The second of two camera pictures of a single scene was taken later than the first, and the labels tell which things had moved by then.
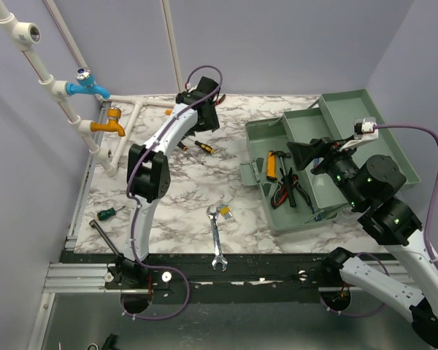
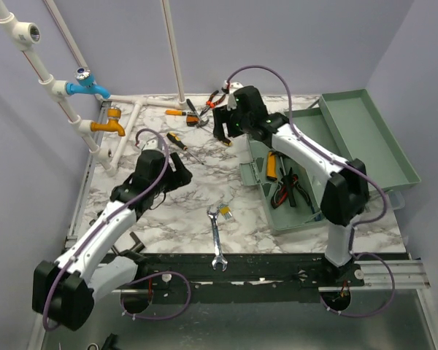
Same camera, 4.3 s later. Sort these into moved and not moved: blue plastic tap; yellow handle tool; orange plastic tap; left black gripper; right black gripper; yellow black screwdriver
Moved: left black gripper; right black gripper
Not moved: yellow black screwdriver; yellow handle tool; blue plastic tap; orange plastic tap
